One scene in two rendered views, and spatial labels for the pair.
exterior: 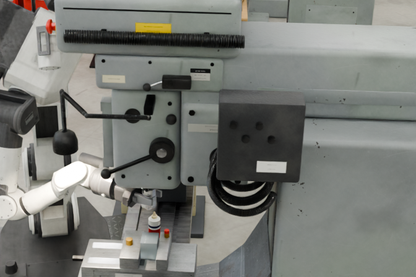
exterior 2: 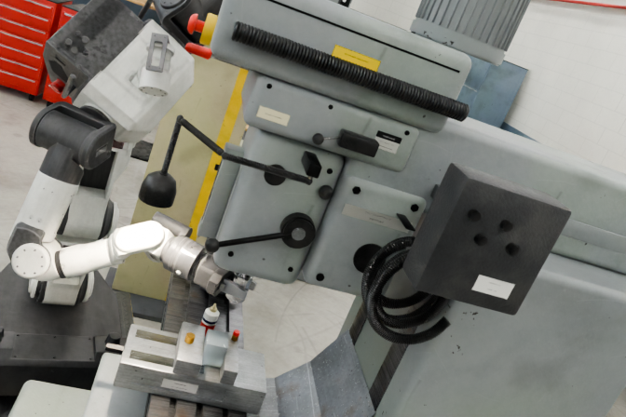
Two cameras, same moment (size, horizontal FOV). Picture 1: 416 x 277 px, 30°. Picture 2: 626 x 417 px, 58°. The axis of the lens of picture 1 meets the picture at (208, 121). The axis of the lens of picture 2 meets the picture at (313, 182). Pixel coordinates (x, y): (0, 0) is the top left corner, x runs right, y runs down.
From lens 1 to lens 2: 111 cm
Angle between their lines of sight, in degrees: 17
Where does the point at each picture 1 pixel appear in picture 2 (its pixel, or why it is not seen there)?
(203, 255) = not seen: hidden behind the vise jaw
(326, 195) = (496, 333)
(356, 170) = (541, 310)
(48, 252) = (44, 322)
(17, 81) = (98, 98)
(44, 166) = (77, 220)
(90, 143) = not seen: hidden behind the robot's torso
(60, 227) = (69, 296)
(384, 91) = (577, 221)
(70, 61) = (171, 95)
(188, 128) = (344, 209)
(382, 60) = (591, 183)
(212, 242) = not seen: hidden behind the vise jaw
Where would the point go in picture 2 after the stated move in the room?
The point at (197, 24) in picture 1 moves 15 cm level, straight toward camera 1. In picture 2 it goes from (413, 73) to (444, 90)
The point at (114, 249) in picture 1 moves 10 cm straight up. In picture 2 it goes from (164, 343) to (175, 310)
